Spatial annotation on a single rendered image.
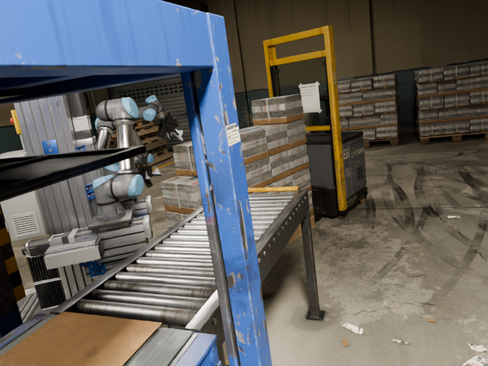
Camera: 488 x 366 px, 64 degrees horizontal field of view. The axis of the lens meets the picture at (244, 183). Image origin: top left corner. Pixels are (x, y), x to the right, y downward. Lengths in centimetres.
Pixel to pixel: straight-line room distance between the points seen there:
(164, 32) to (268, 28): 920
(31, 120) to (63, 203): 48
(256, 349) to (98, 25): 73
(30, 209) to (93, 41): 200
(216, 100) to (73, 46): 36
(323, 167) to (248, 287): 337
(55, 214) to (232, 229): 175
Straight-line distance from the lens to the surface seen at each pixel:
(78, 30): 50
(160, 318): 126
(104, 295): 146
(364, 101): 773
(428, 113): 768
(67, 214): 248
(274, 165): 334
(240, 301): 91
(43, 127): 241
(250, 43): 995
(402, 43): 933
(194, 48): 72
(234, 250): 85
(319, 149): 416
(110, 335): 121
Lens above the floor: 140
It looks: 13 degrees down
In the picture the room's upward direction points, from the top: 8 degrees counter-clockwise
